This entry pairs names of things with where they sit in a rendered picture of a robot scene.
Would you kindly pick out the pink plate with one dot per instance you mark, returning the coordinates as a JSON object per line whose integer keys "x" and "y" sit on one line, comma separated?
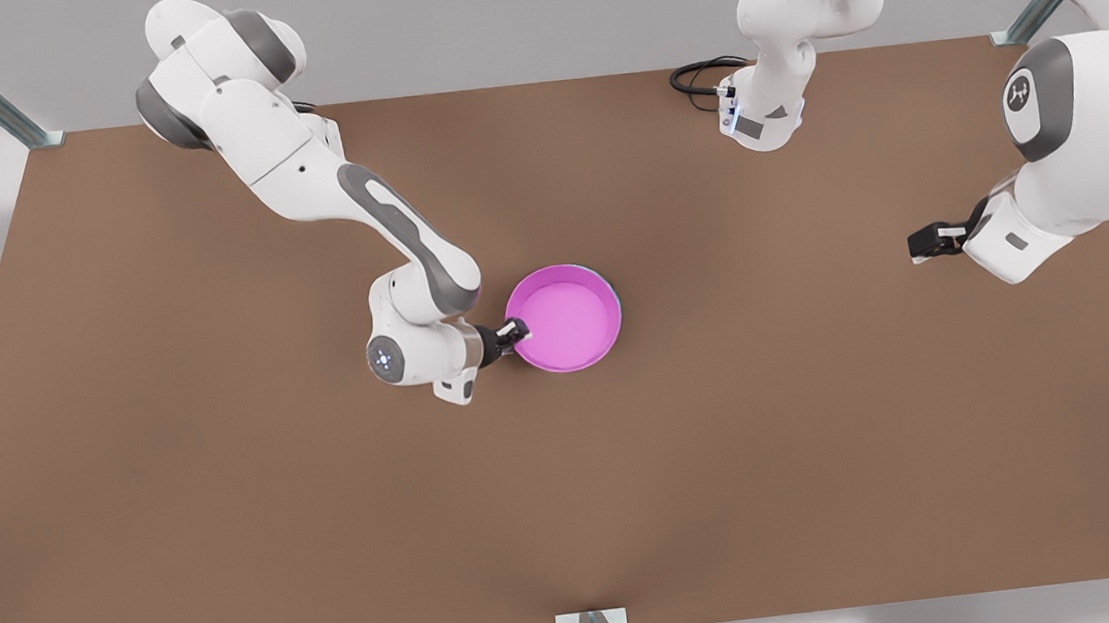
{"x": 565, "y": 321}

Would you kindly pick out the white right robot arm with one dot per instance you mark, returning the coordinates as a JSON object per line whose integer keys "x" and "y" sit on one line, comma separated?
{"x": 301, "y": 163}

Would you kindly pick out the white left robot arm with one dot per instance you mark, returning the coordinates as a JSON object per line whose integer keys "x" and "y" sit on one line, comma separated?
{"x": 1090, "y": 124}

